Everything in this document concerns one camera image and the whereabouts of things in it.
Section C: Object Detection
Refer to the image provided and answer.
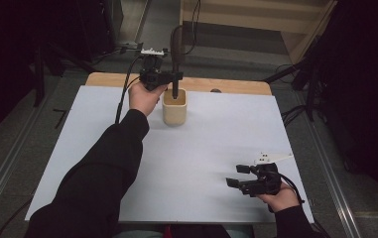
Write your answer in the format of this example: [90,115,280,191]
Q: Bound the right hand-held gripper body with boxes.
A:
[239,152,294,198]

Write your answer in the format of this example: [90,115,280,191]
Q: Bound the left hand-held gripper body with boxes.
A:
[139,48,175,92]

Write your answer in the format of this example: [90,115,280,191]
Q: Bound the dark spatula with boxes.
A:
[170,24,187,100]

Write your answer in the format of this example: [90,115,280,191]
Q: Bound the beige square wooden cup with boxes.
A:
[162,87,189,127]

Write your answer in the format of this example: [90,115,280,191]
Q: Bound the person's right hand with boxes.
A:
[255,182,301,213]

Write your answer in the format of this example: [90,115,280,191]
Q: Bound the person's left hand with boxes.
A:
[128,80,170,118]

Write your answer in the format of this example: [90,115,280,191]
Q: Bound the white table sheet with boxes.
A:
[25,84,315,223]

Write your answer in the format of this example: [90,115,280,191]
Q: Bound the light wooden shelf unit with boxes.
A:
[178,0,338,65]

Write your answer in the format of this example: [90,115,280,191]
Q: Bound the black stand legs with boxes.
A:
[263,58,324,123]

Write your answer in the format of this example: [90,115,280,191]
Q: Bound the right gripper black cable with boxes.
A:
[277,173,306,204]

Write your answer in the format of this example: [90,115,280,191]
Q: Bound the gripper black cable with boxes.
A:
[277,173,306,204]
[114,55,144,125]

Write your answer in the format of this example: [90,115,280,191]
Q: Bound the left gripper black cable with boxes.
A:
[114,55,144,125]

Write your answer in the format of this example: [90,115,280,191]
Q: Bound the cable with black clips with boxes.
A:
[91,41,145,63]

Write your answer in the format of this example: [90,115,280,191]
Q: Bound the hanging black cable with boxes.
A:
[180,0,201,56]

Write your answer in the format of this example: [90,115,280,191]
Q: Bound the metal floor rail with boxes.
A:
[294,92,364,238]
[0,98,47,229]

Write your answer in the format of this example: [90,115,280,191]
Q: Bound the black floor cables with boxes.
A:
[280,103,310,128]

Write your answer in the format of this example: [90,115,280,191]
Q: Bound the dark stand frame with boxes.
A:
[31,41,95,108]

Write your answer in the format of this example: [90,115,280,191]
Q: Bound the black floor cable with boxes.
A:
[0,197,35,238]

